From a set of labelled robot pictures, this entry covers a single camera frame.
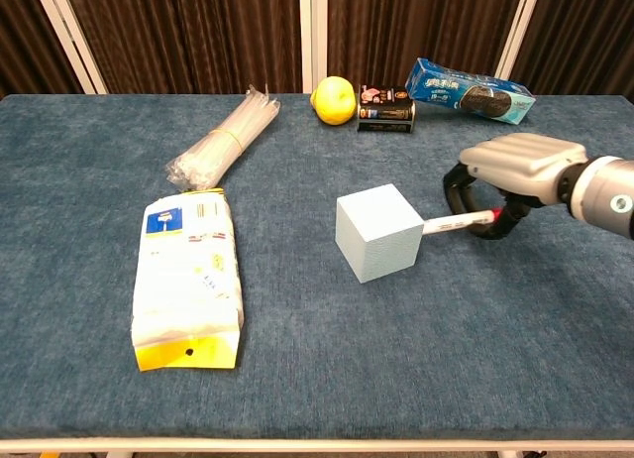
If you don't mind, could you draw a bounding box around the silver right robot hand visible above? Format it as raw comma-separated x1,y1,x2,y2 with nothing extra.
442,133,590,241

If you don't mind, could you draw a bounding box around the light blue foam cube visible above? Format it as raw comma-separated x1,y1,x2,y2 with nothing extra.
335,182,426,285

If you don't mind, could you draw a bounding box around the blue Oreo cookie box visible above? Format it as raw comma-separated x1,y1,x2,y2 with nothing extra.
404,57,537,127

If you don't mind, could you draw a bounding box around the black snack can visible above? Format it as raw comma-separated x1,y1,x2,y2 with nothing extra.
356,84,417,134

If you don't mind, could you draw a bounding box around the yellow lemon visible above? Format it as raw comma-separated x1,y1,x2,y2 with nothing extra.
309,75,358,127

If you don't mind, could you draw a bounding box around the blue fabric table cover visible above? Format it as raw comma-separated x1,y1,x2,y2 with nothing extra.
0,93,634,440

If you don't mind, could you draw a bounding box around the bundle of clear plastic straws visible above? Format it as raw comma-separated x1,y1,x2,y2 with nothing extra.
164,83,281,191

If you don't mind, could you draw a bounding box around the dark brown curtain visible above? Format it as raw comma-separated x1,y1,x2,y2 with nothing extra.
0,0,634,97

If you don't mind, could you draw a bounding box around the white and yellow paper bag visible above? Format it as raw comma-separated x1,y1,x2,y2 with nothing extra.
130,187,246,373

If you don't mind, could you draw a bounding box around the white screen frame post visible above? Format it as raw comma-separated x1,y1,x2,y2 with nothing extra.
31,0,108,95
298,0,329,95
494,0,545,81

